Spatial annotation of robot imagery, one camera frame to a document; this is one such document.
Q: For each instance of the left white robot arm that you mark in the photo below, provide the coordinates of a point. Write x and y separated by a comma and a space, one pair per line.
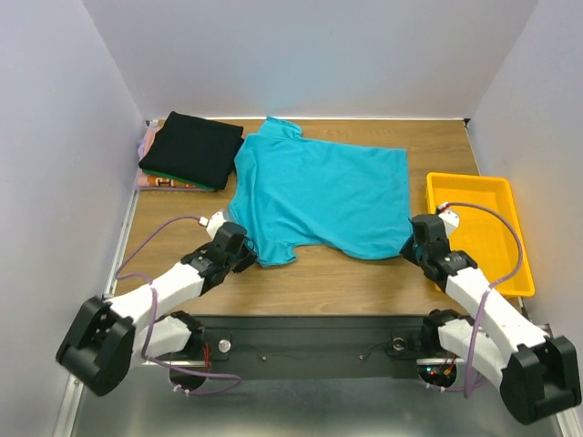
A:
155, 300

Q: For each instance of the black folded t shirt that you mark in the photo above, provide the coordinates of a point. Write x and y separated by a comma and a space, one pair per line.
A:
194, 148

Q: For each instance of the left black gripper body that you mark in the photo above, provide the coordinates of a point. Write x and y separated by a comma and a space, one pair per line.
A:
226, 265

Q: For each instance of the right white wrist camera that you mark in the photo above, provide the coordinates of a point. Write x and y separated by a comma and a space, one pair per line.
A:
450, 220

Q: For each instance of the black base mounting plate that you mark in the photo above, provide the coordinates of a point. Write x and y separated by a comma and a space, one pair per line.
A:
296, 347

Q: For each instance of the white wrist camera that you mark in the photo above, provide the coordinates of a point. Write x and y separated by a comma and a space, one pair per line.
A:
450, 220
215, 221

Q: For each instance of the teal t shirt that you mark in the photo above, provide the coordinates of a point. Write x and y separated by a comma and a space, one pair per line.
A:
294, 191

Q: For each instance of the left side aluminium rail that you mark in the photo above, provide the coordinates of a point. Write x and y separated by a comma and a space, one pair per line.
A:
111, 282

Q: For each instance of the lilac folded t shirt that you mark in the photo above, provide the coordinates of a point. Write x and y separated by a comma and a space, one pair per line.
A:
147, 141

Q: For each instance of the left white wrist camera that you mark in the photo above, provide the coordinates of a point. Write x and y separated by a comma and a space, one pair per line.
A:
215, 221

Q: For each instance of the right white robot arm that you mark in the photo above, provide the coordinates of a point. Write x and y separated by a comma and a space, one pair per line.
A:
536, 374

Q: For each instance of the aluminium extrusion rail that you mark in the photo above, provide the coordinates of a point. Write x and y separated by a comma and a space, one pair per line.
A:
120, 346

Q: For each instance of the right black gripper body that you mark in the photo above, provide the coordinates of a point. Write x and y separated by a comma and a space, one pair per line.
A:
409, 248

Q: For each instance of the yellow plastic tray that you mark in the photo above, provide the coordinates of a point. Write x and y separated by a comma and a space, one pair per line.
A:
488, 218

